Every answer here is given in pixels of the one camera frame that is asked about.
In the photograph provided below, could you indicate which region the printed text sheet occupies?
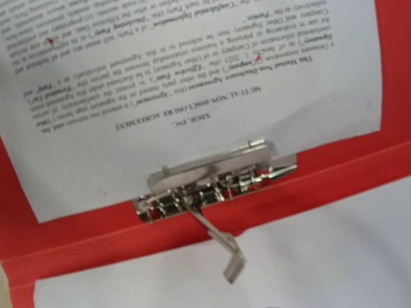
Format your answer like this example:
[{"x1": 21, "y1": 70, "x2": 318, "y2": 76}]
[{"x1": 1, "y1": 1, "x2": 382, "y2": 223}]

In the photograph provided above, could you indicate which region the red folder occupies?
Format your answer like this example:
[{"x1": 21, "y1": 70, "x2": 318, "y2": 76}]
[{"x1": 1, "y1": 1, "x2": 410, "y2": 307}]

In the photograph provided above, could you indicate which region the white sheet top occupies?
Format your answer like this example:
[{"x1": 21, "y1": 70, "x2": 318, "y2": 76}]
[{"x1": 34, "y1": 178, "x2": 410, "y2": 307}]

